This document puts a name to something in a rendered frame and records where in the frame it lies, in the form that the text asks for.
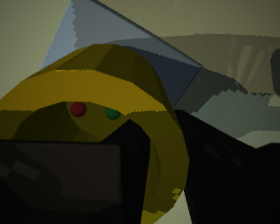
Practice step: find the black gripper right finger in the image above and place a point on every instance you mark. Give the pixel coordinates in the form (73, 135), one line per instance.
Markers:
(228, 181)

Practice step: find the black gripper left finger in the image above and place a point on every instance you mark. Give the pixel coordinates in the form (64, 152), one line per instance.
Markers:
(108, 177)

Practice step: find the green marble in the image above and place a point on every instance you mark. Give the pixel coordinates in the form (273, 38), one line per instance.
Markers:
(111, 113)

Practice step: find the dark red marble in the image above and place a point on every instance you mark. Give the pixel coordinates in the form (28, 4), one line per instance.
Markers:
(78, 109)

